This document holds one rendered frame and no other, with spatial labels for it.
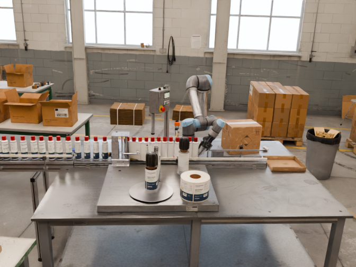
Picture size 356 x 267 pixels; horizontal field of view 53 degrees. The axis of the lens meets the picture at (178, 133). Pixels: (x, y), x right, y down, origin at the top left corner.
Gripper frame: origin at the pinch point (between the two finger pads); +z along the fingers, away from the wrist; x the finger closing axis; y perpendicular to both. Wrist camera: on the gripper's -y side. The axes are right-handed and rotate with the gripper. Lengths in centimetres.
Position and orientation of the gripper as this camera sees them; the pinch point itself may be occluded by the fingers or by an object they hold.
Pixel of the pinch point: (199, 153)
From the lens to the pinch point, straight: 312.1
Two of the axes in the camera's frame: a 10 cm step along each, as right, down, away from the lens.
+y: 0.7, 3.1, -9.5
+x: 8.5, 4.8, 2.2
